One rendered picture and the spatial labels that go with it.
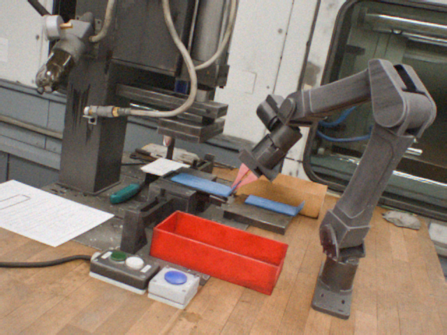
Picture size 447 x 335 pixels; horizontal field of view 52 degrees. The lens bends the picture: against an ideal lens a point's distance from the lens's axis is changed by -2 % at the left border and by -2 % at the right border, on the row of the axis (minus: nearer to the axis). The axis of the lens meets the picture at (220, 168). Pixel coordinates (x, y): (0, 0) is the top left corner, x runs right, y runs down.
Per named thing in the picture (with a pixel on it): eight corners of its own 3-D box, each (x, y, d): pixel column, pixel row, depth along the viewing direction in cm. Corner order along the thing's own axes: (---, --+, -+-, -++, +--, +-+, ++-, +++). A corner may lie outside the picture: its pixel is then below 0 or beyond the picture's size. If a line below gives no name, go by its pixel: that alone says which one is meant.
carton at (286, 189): (316, 222, 130) (323, 196, 128) (232, 198, 136) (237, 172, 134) (321, 209, 142) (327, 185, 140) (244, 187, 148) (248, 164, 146)
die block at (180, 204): (183, 229, 106) (188, 199, 104) (144, 218, 109) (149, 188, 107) (211, 205, 125) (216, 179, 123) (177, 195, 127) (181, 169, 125)
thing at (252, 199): (299, 218, 123) (302, 207, 122) (244, 202, 126) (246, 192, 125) (302, 210, 129) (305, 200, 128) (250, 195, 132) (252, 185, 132)
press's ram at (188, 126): (200, 158, 101) (226, 17, 93) (96, 130, 107) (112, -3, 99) (224, 144, 118) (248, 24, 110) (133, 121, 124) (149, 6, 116)
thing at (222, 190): (232, 198, 106) (235, 186, 106) (170, 179, 110) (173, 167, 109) (239, 191, 113) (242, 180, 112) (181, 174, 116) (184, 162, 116)
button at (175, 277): (180, 294, 77) (182, 283, 77) (158, 286, 78) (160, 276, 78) (189, 283, 81) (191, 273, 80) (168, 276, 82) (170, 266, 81)
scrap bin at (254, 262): (270, 296, 86) (277, 267, 84) (149, 255, 92) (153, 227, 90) (282, 269, 97) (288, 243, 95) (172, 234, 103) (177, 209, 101)
